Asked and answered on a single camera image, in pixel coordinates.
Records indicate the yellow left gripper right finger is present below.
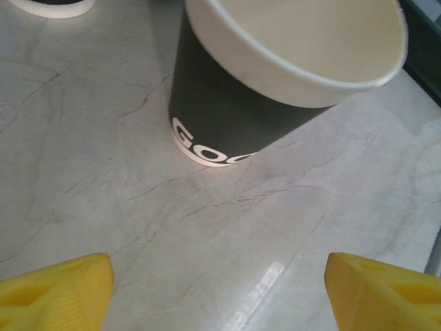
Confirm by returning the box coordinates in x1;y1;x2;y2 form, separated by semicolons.
325;252;441;331

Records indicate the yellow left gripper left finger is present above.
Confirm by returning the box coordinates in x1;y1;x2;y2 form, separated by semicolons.
0;253;114;331

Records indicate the black paper coffee cup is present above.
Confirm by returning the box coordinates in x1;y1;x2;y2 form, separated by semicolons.
168;0;411;168

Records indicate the stack of black paper cups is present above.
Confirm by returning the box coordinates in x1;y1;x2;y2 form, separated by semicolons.
8;0;96;19

